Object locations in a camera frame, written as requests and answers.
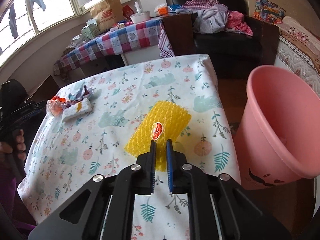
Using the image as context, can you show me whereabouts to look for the yellow foam fruit net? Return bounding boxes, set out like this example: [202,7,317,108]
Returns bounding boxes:
[125,101,191,172]

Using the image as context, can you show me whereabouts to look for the orange white plastic bag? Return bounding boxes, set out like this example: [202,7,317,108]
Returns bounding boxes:
[46,95,66,116]

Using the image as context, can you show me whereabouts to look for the pink plastic trash bucket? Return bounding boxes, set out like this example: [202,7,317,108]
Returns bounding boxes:
[234,66,319,190]

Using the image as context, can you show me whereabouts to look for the left hand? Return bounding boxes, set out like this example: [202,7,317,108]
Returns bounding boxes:
[0,129,27,163]

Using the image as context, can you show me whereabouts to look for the floral white tablecloth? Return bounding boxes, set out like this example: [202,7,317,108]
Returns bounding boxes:
[18,55,240,231]

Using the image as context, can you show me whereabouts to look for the green house-shaped box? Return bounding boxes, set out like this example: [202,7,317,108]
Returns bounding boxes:
[81,24,100,40]

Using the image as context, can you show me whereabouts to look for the black leather armchair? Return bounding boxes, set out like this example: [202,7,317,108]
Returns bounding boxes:
[172,0,279,79]

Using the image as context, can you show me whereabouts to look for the plaid checkered tablecloth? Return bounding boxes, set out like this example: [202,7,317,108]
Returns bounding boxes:
[54,17,175,76]

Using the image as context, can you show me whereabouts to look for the dark wooden side cabinet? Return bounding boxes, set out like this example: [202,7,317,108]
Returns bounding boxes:
[162,14,195,56]

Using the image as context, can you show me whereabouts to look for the brown New Balance paper bag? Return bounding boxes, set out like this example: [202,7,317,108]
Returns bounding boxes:
[90,0,125,32]

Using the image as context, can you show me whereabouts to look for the pile of clothes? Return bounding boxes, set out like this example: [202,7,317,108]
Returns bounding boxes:
[181,0,253,36]

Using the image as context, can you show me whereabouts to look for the orange tissue box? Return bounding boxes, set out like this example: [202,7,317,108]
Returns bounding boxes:
[154,4,168,16]

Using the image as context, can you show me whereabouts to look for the bed with patterned quilt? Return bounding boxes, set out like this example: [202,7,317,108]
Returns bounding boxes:
[240,0,320,95]

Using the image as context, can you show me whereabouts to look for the colourful comic pillow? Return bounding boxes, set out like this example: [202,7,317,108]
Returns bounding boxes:
[253,0,286,24]

